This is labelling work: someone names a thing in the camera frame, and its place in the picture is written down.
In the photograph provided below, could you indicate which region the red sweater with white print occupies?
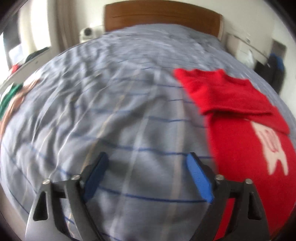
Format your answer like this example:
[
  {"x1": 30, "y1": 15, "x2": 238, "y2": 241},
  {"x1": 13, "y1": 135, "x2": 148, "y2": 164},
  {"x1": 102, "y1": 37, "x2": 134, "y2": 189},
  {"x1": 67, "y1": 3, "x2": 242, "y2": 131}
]
[{"x1": 174, "y1": 69, "x2": 295, "y2": 235}]

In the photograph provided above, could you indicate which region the green cloth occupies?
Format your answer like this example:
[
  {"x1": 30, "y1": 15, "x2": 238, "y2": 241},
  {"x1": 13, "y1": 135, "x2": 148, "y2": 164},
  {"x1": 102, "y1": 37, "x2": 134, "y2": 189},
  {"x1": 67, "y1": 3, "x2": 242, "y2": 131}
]
[{"x1": 1, "y1": 84, "x2": 23, "y2": 120}]

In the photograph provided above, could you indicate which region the grey striped bed blanket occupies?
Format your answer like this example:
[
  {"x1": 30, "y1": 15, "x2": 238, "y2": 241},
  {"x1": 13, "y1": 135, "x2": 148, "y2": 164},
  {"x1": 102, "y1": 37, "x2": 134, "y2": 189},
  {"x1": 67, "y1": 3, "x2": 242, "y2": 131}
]
[{"x1": 1, "y1": 24, "x2": 295, "y2": 240}]

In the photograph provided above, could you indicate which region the white side desk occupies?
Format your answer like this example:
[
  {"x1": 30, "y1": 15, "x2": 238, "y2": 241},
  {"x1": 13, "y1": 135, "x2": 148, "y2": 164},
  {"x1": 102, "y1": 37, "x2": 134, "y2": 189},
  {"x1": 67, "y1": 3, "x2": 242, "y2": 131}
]
[{"x1": 1, "y1": 48, "x2": 51, "y2": 93}]

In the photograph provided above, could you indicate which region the blue garment on jacket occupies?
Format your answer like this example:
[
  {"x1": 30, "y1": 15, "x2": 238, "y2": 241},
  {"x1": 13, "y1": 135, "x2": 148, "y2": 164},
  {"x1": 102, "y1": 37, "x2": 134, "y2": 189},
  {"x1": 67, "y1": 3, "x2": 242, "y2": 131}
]
[{"x1": 270, "y1": 53, "x2": 285, "y2": 72}]

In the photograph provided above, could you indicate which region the white plastic bag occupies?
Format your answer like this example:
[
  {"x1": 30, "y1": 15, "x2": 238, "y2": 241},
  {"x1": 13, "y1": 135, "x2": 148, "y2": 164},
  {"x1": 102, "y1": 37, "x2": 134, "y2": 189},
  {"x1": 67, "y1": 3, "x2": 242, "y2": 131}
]
[{"x1": 238, "y1": 50, "x2": 255, "y2": 69}]

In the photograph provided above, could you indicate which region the white drawer cabinet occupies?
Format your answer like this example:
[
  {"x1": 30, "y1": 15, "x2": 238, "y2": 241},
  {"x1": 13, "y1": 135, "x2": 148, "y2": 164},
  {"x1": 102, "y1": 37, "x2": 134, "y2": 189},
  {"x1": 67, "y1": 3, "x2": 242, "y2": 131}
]
[{"x1": 226, "y1": 34, "x2": 268, "y2": 65}]

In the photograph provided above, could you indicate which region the beige window curtain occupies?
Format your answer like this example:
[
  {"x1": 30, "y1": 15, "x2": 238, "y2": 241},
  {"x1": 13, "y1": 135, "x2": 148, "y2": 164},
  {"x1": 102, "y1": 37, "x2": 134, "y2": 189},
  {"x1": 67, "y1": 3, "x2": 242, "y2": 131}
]
[{"x1": 56, "y1": 0, "x2": 79, "y2": 51}]

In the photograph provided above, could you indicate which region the brown wooden headboard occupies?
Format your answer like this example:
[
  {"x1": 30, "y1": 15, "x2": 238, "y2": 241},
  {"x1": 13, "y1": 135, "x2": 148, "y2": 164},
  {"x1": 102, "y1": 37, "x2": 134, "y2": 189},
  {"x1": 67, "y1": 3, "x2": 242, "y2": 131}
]
[{"x1": 103, "y1": 1, "x2": 224, "y2": 40}]

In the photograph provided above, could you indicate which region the small white round camera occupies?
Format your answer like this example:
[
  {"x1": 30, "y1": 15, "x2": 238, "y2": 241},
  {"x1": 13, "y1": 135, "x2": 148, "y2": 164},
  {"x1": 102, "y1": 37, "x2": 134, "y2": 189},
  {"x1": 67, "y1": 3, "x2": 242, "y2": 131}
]
[{"x1": 79, "y1": 28, "x2": 95, "y2": 43}]

